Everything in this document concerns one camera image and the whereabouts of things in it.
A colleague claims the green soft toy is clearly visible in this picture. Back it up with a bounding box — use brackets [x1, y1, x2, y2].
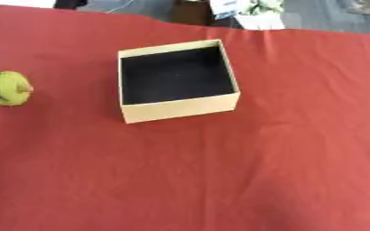
[0, 70, 35, 106]

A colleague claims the tan cardboard box black inside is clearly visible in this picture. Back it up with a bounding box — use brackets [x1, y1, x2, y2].
[116, 39, 242, 125]

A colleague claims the white and blue box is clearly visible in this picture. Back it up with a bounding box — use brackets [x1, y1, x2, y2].
[208, 0, 242, 21]

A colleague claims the brown wooden cabinet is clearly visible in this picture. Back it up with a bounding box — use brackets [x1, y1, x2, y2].
[171, 0, 216, 27]

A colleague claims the white bag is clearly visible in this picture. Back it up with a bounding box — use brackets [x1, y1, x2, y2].
[234, 13, 288, 31]

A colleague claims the green and white bundle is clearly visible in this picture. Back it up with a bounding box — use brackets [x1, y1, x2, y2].
[236, 0, 286, 16]

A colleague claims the grey bag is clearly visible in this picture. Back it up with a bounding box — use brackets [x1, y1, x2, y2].
[347, 0, 370, 16]

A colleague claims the pale cable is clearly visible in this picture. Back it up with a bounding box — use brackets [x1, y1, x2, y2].
[106, 0, 138, 14]

